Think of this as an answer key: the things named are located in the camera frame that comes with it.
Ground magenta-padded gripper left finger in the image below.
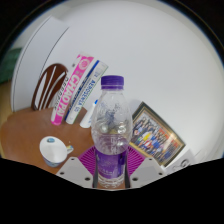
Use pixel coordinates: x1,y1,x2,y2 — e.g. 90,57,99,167
55,145,100,189

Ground white door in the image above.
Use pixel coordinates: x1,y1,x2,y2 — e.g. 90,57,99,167
9,16,71,113

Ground white blue tall tube box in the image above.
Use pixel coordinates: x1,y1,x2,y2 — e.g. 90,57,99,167
64,59,109,125

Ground pink tall tube box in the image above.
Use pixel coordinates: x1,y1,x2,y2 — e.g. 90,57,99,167
50,53,95,126

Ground blue patterned white cup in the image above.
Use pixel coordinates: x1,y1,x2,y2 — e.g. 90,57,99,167
39,135,75,168

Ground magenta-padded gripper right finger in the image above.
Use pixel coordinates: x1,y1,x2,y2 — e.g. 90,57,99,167
124,145,167,188

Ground dark wooden chair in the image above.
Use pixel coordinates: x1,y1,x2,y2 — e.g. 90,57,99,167
30,63,69,112

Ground clear purple-capped water bottle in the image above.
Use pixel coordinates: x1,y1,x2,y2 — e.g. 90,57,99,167
90,75,131,189

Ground framed group photo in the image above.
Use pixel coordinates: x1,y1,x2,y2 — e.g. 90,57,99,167
128,101,187,168

